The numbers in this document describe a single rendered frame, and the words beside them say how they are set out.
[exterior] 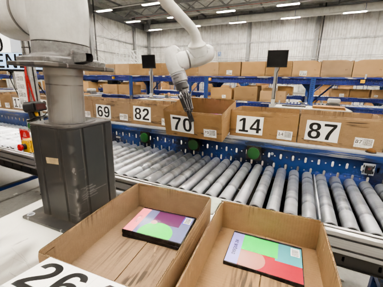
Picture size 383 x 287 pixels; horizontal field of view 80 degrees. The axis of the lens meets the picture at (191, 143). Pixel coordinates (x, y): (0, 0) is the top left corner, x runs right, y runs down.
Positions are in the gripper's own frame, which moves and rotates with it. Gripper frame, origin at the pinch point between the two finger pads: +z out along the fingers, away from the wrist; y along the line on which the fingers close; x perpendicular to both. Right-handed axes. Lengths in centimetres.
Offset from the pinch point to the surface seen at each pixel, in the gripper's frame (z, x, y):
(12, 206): 33, -205, 18
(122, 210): 24, 1, 72
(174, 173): 26.4, -5.9, 26.2
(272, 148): 31, 39, -10
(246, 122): 13.7, 27.2, -15.5
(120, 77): -185, -430, -463
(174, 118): -1.8, -11.2, -0.1
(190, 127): 6.7, -3.5, -1.1
